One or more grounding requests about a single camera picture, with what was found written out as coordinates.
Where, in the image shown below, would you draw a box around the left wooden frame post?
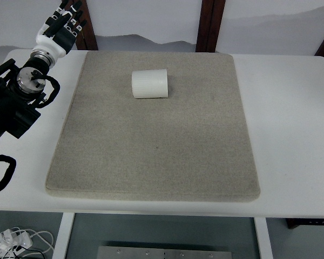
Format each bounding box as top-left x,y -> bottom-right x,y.
77,0 -> 98,51

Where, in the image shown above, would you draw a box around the white table leg right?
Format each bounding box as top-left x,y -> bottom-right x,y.
254,217 -> 273,259

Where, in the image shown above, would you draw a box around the white table leg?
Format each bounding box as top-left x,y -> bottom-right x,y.
52,213 -> 75,259
254,217 -> 273,259

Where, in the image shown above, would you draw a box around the white ribbed cup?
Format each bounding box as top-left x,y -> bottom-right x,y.
131,69 -> 168,99

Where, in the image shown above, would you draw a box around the white power strip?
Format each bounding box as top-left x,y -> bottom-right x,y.
0,229 -> 33,257

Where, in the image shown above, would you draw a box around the white robotic hand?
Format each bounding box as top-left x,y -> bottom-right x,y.
32,0 -> 87,58

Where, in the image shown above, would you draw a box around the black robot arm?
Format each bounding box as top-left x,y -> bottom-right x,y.
0,1 -> 86,139

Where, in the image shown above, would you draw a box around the metal base plate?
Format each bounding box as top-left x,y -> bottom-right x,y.
97,246 -> 232,259

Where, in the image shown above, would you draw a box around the white cables on floor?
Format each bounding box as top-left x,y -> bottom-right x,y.
0,227 -> 55,259

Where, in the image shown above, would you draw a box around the middle wooden frame post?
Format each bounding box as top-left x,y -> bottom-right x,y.
195,0 -> 226,53

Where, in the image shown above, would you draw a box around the grey felt mat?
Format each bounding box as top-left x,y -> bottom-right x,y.
45,51 -> 260,202

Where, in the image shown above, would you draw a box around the white table leg left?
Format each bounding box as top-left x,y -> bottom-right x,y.
52,213 -> 75,259

